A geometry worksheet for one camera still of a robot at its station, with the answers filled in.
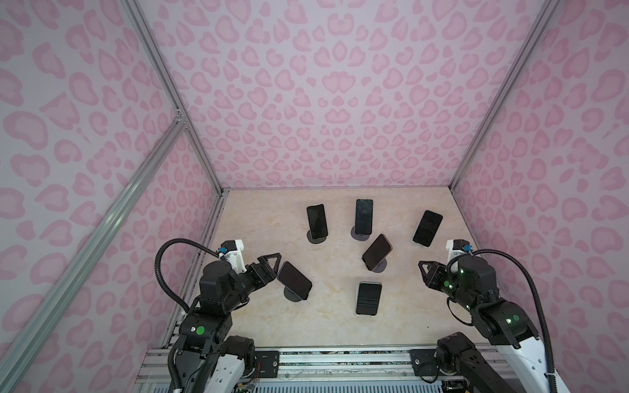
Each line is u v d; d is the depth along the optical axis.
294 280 0.82
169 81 0.83
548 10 0.69
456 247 0.63
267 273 0.60
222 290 0.49
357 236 1.02
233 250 0.61
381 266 0.89
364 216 0.97
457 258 0.60
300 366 0.75
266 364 0.73
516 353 0.44
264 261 0.61
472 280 0.50
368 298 0.78
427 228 0.94
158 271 0.47
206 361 0.45
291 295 0.82
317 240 0.99
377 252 0.86
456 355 0.62
